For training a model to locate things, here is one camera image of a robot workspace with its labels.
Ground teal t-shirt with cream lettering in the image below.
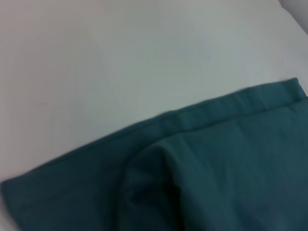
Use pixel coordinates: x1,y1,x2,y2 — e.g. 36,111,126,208
0,77,308,231

